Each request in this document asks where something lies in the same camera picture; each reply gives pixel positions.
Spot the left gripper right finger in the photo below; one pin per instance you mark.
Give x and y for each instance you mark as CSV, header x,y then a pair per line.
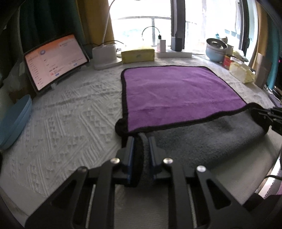
x,y
196,199

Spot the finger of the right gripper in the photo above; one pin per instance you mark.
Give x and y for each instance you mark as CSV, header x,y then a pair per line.
x,y
261,117

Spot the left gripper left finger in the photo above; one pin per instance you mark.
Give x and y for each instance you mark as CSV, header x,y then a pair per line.
x,y
86,198

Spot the purple and grey towel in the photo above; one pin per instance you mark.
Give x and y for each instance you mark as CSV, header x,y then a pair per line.
x,y
193,115

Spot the pale yellow tissue bag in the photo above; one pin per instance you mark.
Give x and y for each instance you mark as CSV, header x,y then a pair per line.
x,y
241,72

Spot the red can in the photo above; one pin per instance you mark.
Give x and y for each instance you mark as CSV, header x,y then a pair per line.
x,y
227,61

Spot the yellow teal curtain right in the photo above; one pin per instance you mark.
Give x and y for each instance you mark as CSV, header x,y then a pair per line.
x,y
267,52

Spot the white patterned tablecloth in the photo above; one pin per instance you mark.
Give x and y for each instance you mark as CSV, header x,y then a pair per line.
x,y
73,126

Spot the blue round plate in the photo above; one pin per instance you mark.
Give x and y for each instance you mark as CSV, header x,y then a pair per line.
x,y
14,121

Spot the white power strip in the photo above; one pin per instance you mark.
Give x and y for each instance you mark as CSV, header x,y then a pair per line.
x,y
173,54

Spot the dark power adapter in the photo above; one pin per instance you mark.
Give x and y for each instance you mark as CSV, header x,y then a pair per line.
x,y
176,44

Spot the white charger plug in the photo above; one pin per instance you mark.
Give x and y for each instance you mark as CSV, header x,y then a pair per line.
x,y
162,46

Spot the yellow tissue pack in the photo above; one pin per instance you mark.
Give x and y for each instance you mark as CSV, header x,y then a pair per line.
x,y
138,55

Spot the tablet with orange screen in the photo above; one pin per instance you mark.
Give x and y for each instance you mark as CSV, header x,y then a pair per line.
x,y
52,61

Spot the white desk lamp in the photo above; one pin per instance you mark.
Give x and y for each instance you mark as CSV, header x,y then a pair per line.
x,y
104,55

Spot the yellow curtain left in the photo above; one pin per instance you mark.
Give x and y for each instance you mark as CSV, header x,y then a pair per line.
x,y
93,17

